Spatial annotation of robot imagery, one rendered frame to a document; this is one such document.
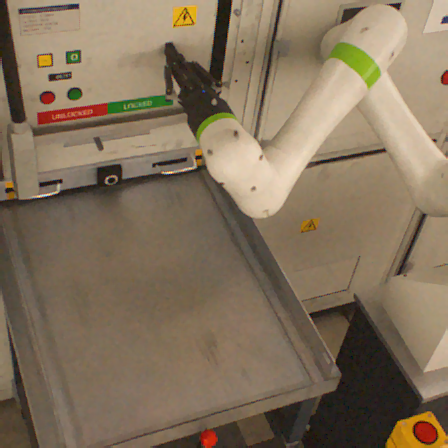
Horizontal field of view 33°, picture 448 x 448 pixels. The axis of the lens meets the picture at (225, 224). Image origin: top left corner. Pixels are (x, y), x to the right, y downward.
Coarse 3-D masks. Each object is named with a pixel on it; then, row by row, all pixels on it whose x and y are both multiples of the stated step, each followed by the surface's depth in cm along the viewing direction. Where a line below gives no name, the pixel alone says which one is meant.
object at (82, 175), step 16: (112, 160) 188; (128, 160) 189; (144, 160) 190; (160, 160) 193; (176, 160) 195; (0, 176) 179; (48, 176) 182; (64, 176) 184; (80, 176) 186; (96, 176) 188; (128, 176) 192; (0, 192) 180; (48, 192) 186
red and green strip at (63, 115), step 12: (156, 96) 179; (72, 108) 172; (84, 108) 174; (96, 108) 175; (108, 108) 176; (120, 108) 177; (132, 108) 179; (144, 108) 180; (48, 120) 172; (60, 120) 173
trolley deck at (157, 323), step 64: (128, 192) 192; (192, 192) 195; (0, 256) 173; (64, 256) 175; (128, 256) 177; (192, 256) 180; (64, 320) 163; (128, 320) 165; (192, 320) 167; (256, 320) 169; (64, 384) 152; (128, 384) 154; (192, 384) 156; (256, 384) 157; (320, 384) 160
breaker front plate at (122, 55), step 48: (48, 0) 151; (96, 0) 155; (144, 0) 160; (192, 0) 164; (48, 48) 159; (96, 48) 163; (144, 48) 168; (192, 48) 173; (0, 96) 163; (96, 96) 172; (144, 96) 178; (144, 144) 188; (192, 144) 195
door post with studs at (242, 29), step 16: (240, 0) 168; (256, 0) 169; (240, 16) 169; (256, 16) 172; (240, 32) 174; (240, 48) 177; (224, 64) 179; (240, 64) 180; (224, 80) 183; (240, 80) 184; (224, 96) 186; (240, 96) 188; (240, 112) 192
